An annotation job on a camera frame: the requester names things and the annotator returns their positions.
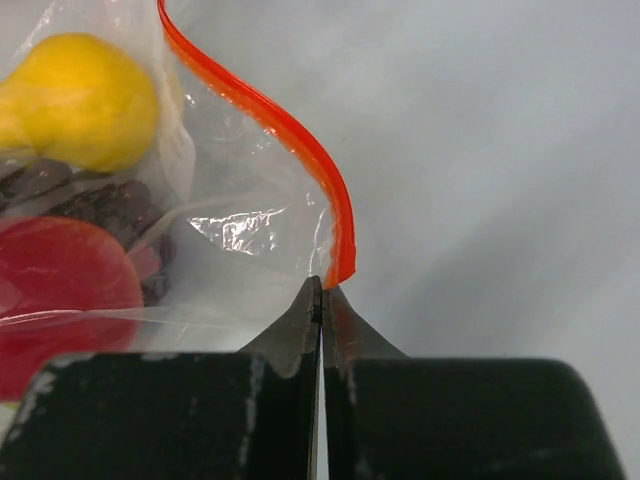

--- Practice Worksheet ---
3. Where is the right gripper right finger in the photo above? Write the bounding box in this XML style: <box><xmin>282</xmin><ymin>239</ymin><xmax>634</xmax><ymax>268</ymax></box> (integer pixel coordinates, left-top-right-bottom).
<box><xmin>322</xmin><ymin>288</ymin><xmax>624</xmax><ymax>479</ymax></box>

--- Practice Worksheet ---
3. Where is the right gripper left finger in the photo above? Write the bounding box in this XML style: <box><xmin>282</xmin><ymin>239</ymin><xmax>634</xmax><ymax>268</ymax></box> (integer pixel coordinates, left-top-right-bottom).
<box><xmin>1</xmin><ymin>277</ymin><xmax>321</xmax><ymax>479</ymax></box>

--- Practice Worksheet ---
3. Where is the red toy apple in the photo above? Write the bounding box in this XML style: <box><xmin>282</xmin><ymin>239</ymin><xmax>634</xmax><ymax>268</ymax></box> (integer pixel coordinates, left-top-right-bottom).
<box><xmin>1</xmin><ymin>217</ymin><xmax>144</xmax><ymax>402</ymax></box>

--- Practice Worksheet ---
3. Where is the clear orange zip bag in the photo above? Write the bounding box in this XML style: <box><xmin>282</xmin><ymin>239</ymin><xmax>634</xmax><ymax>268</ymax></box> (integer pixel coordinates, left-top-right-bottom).
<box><xmin>0</xmin><ymin>0</ymin><xmax>359</xmax><ymax>401</ymax></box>

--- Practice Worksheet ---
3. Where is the purple toy grape bunch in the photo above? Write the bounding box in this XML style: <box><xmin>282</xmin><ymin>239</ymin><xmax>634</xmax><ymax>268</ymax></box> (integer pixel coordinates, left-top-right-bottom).
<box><xmin>1</xmin><ymin>159</ymin><xmax>174</xmax><ymax>307</ymax></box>

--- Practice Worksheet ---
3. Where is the yellow toy pear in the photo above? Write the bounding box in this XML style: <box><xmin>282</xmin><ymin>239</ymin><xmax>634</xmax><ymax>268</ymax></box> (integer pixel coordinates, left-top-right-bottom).
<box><xmin>1</xmin><ymin>33</ymin><xmax>160</xmax><ymax>173</ymax></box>

